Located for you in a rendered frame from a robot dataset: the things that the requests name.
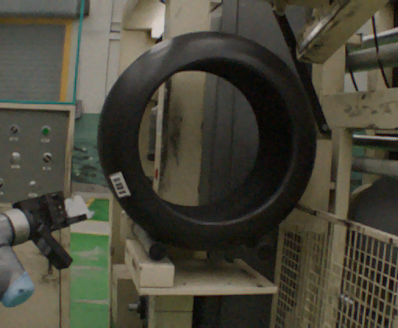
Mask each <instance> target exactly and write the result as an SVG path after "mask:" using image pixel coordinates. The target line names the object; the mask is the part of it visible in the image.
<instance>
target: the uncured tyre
mask: <svg viewBox="0 0 398 328"><path fill-rule="evenodd" d="M185 71H200V72H206V73H212V74H214V75H216V76H219V77H221V78H223V79H225V80H226V81H228V82H229V83H231V84H233V85H234V86H235V87H236V88H237V89H238V90H239V91H240V92H241V93H242V94H243V95H244V96H245V98H246V100H248V102H249V103H250V105H251V107H252V109H253V111H254V114H255V117H256V121H257V125H258V131H259V145H258V151H257V154H256V159H255V162H254V164H253V167H252V169H251V170H250V171H249V174H248V175H247V177H246V178H245V179H244V180H243V182H242V183H241V184H240V185H239V186H238V187H237V188H236V189H234V190H233V191H232V192H231V193H230V194H228V195H227V196H225V197H223V198H221V199H219V200H217V201H214V202H211V203H208V204H205V205H179V204H175V203H173V202H170V201H167V200H164V199H162V198H160V197H159V196H158V195H157V193H156V192H155V191H154V190H153V189H152V187H151V185H150V183H149V182H148V180H147V179H146V175H145V172H144V169H143V167H142V161H141V158H140V152H139V132H140V127H141V123H142V117H143V115H144V112H145V109H146V107H147V105H148V103H149V101H150V100H151V98H152V96H153V95H154V94H155V93H156V92H157V90H158V89H159V88H160V87H161V86H162V85H163V84H164V83H165V82H166V81H167V80H168V79H169V78H171V77H172V76H173V75H174V74H175V73H180V72H185ZM316 155H317V131H316V124H315V119H314V113H313V110H312V107H311V104H310V101H309V98H308V96H307V94H306V92H305V91H304V89H303V86H302V84H301V83H300V82H299V79H298V77H297V76H296V75H295V74H294V72H292V70H291V69H290V68H289V67H288V66H287V65H286V64H285V63H284V62H283V61H282V60H281V59H280V58H279V57H278V56H276V55H275V54H274V53H273V52H271V51H270V50H268V49H267V48H265V47H264V46H262V45H260V44H258V43H256V42H255V41H253V40H251V39H248V38H247V37H243V36H240V35H237V34H231V33H226V32H221V31H215V30H201V31H194V32H190V33H186V34H180V35H178V36H175V37H172V38H169V39H166V40H164V41H161V42H160V43H159V44H157V45H154V46H153V47H151V48H150V49H149V50H147V51H146V52H144V53H143V54H141V55H140V56H139V57H137V59H136V60H135V61H133V63H131V64H130V65H129V67H128V68H126V70H125V71H124V72H122V74H121V75H120V76H119V77H118V78H117V80H116V82H115V83H114V85H113V86H112V88H111V90H110V91H109V93H108V95H107V96H106V100H105V102H104V104H103V107H102V111H101V115H100V118H99V126H98V157H99V164H100V166H101V169H102V173H103V176H104V178H105V180H106V182H107V184H108V186H109V189H110V190H111V192H112V193H113V195H114V197H115V199H116V200H117V201H118V203H119V204H120V206H121V208H122V209H123V210H124V211H125V212H126V215H127V216H128V217H129V218H130V219H131V220H132V221H133V222H134V223H136V224H137V225H138V226H140V227H141V228H142V229H143V230H144V231H146V232H147V233H148V234H151V235H152V236H154V237H155V238H157V239H159V240H161V241H163V242H165V243H168V244H171V245H173V246H175V247H179V248H183V249H187V250H191V251H224V250H228V249H232V248H237V247H240V246H243V245H245V244H249V243H251V242H254V241H256V240H258V239H260V238H262V237H263V236H264V235H266V234H268V233H269V232H271V231H272V230H273V229H274V228H275V227H277V226H278V225H279V224H280V223H282V222H283V221H284V220H285V219H286V218H287V217H288V215H289V213H290V212H291V211H292V210H293V209H294V208H295V207H296V205H297V204H298V202H299V200H300V199H301V197H302V196H303V194H304V192H305V191H306V188H307V185H308V183H309V181H310V178H311V175H312V172H313V169H314V163H315V160H316ZM119 172H120V173H121V175H122V177H123V179H124V182H125V184H126V186H127V189H128V190H129V193H130V195H128V196H124V197H121V198H119V197H118V194H117V192H116V190H115V187H114V186H113V183H112V180H111V179H110V177H109V176H110V175H113V174H114V173H119Z"/></svg>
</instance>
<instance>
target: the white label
mask: <svg viewBox="0 0 398 328"><path fill-rule="evenodd" d="M109 177H110V179H111V180H112V183H113V186H114V187H115V190H116V192H117V194H118V197H119V198H121V197H124V196H128V195H130V193H129V190H128V189H127V186H126V184H125V182H124V179H123V177H122V175H121V173H120V172H119V173H114V174H113V175H110V176H109Z"/></svg>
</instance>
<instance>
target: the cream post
mask: <svg viewBox="0 0 398 328"><path fill-rule="evenodd" d="M164 5H165V9H164V23H163V32H164V24H165V23H166V22H167V21H168V28H167V39H169V38H172V37H175V36H178V35H180V34H186V33H190V32H194V31H201V30H209V28H210V18H209V16H210V0H165V3H164ZM205 93H206V72H200V71H185V72H180V73H175V74H174V75H173V76H172V77H171V78H169V79H168V80H167V81H166V82H165V83H164V84H163V85H162V86H161V87H160V91H159V106H158V116H159V111H162V117H161V127H160V135H156V150H155V165H154V172H155V170H156V169H158V177H157V179H155V177H154V181H153V190H154V191H155V192H156V193H157V195H158V196H159V197H160V198H162V199H164V200H167V201H170V202H173V203H175V204H179V205H199V189H200V176H201V161H202V147H203V120H204V107H205ZM164 246H165V248H166V250H167V253H166V257H168V258H195V257H196V251H191V250H187V249H183V248H179V247H175V246H173V245H171V244H164ZM192 307H193V294H186V295H149V311H148V314H149V320H148V321H149V328H192Z"/></svg>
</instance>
